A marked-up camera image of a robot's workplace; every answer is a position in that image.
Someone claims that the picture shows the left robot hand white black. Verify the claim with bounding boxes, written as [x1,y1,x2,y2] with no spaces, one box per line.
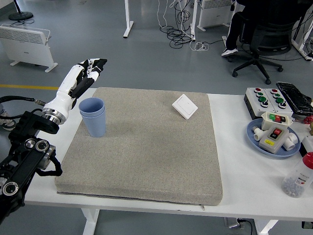
[43,58,108,117]

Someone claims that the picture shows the blue ribbed plastic cup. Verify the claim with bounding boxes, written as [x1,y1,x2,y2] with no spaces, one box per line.
[78,97,105,116]
[80,107,107,139]

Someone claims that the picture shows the white push-button control box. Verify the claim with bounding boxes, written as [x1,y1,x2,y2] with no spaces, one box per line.
[244,87,276,120]
[266,88,294,119]

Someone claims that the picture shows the white panel heater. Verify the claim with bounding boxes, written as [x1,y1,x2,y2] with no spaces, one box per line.
[0,23,59,72]
[197,0,234,31]

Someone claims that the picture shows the person's foot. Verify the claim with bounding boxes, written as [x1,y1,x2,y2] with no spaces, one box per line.
[0,102,18,131]

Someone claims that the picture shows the black fan stand base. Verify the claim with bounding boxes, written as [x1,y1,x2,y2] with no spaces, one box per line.
[8,0,34,20]

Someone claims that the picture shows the white desk leg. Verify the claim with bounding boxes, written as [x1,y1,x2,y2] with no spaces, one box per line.
[123,0,134,38]
[292,14,313,61]
[189,0,198,41]

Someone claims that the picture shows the grey-brown fabric mat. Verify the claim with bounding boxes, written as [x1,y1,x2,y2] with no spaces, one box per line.
[55,87,224,206]

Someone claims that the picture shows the white table leg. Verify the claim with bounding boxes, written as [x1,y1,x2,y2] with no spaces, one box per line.
[254,218,279,235]
[82,208,100,235]

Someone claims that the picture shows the seated person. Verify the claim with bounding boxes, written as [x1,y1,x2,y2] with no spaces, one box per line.
[222,0,311,57]

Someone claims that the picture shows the blue round plate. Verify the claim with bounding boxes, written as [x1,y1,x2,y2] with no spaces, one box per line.
[246,118,302,160]

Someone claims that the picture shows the white pipe fitting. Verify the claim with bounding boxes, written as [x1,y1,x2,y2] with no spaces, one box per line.
[252,126,264,142]
[283,133,300,152]

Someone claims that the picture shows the black office chair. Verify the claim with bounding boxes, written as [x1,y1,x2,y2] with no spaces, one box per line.
[228,11,298,85]

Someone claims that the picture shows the grey power strip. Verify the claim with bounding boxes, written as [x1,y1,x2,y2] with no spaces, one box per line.
[224,217,255,231]

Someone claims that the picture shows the clear bottle red cap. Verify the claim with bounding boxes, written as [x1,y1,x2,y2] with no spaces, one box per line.
[281,151,313,198]

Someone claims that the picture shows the white small box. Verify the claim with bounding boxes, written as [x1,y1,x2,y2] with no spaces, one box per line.
[300,136,313,157]

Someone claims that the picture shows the white wall switch plate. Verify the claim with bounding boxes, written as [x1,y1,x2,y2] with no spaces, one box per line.
[172,94,199,120]

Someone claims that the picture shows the black floor cables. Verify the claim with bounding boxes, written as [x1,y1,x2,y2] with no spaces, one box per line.
[160,0,196,48]

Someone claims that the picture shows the white floor cable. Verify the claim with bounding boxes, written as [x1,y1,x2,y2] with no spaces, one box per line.
[189,41,210,52]

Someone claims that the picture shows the white switch box green red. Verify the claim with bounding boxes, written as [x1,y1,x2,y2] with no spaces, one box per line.
[261,112,294,132]

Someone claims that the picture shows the grey switch box red rocker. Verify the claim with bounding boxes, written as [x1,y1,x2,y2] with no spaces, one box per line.
[258,126,291,155]

